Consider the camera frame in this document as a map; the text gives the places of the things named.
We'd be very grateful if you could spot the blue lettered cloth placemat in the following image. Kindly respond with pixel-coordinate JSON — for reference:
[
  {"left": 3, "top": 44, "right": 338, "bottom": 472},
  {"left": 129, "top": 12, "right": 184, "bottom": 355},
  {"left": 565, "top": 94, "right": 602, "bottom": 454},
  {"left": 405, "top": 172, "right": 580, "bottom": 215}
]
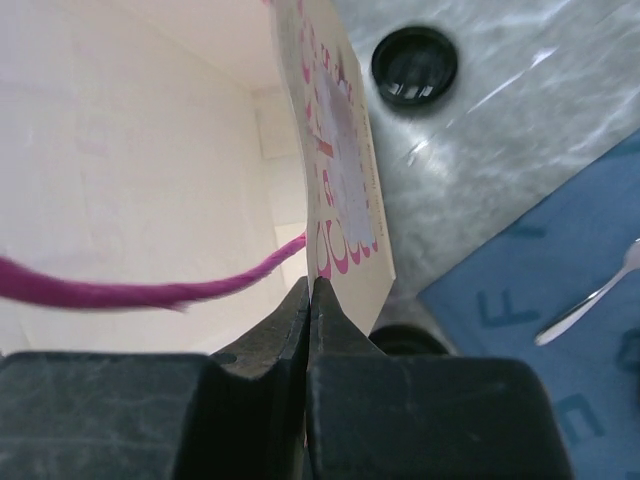
[{"left": 419, "top": 135, "right": 639, "bottom": 479}]

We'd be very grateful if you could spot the black plastic cup lid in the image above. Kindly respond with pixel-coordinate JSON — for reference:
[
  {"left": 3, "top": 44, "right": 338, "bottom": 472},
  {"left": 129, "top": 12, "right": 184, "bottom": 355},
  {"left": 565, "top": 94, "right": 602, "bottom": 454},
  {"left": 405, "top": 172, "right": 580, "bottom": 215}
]
[
  {"left": 368, "top": 324, "right": 450, "bottom": 356},
  {"left": 371, "top": 25, "right": 459, "bottom": 108}
]

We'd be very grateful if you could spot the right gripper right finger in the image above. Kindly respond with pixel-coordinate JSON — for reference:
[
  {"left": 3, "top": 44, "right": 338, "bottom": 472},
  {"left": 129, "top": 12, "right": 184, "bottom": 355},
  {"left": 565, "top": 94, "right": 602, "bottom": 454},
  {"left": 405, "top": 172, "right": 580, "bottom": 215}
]
[{"left": 306, "top": 278, "right": 573, "bottom": 479}]

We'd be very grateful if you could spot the pink cream paper gift bag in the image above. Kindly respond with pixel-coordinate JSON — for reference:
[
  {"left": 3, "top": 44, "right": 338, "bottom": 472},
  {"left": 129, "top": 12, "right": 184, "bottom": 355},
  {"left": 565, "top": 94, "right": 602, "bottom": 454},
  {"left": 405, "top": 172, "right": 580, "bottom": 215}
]
[{"left": 1, "top": 1, "right": 395, "bottom": 355}]

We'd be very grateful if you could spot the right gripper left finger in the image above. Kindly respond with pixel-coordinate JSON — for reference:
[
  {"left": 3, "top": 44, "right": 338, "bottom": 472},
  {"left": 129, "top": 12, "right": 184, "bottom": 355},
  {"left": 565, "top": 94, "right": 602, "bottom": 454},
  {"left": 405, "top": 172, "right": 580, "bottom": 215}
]
[{"left": 1, "top": 279, "right": 309, "bottom": 479}]

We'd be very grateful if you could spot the silver spoon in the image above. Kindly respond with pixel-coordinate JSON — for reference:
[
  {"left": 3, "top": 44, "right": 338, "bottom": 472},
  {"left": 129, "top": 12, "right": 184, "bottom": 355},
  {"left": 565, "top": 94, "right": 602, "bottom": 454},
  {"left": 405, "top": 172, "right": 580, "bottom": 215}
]
[{"left": 534, "top": 239, "right": 639, "bottom": 346}]

